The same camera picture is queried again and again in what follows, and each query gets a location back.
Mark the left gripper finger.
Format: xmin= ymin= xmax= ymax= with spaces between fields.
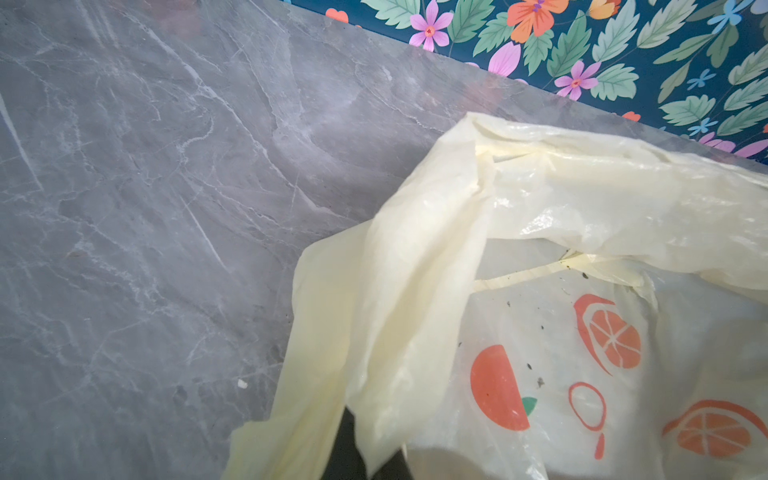
xmin=321 ymin=409 xmax=414 ymax=480

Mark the cream plastic bag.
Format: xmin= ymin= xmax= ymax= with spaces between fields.
xmin=224 ymin=113 xmax=767 ymax=479

